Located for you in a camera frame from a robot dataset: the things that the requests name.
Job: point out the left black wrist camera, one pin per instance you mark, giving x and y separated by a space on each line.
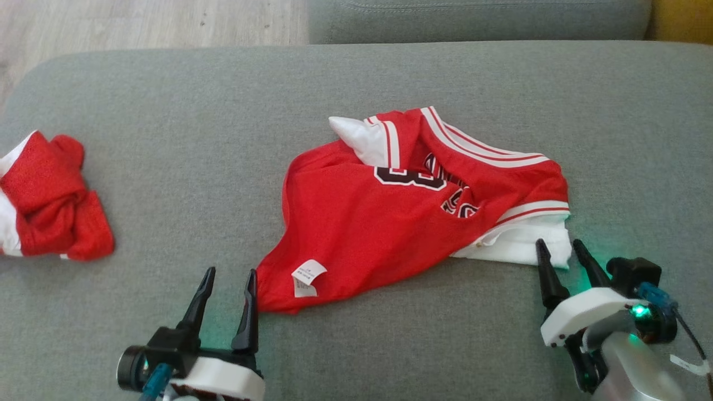
167 341

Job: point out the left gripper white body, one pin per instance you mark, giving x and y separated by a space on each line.
223 379

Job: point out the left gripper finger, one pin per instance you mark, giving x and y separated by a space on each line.
248 317
198 303

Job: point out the yellow furniture panel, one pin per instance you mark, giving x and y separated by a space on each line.
682 19

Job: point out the red basketball jersey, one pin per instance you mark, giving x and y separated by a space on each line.
362 228

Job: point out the grey sofa cushion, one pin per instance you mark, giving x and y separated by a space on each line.
473 22

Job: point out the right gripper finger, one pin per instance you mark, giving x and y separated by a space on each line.
591 267
550 284

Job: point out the red mesh shorts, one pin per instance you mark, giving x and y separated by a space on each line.
50 200

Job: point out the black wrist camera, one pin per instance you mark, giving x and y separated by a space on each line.
632 273
167 341

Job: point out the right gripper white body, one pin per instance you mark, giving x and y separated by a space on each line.
590 309

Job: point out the grey sofa seat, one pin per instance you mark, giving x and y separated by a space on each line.
195 139

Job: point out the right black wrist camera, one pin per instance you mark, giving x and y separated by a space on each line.
632 273

